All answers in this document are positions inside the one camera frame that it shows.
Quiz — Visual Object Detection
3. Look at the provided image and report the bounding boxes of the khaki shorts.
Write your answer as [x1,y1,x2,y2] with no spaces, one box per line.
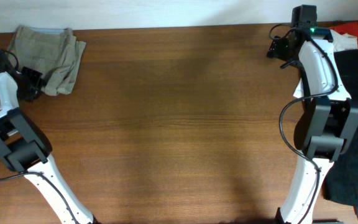
[7,25,86,96]

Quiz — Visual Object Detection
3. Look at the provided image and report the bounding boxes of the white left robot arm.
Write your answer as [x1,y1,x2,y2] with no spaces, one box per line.
[0,49,98,224]

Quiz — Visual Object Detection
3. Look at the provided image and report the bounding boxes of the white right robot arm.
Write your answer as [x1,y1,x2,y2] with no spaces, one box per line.
[267,4,358,224]

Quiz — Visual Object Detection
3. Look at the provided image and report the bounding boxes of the white garment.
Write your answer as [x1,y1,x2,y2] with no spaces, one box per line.
[331,30,358,52]

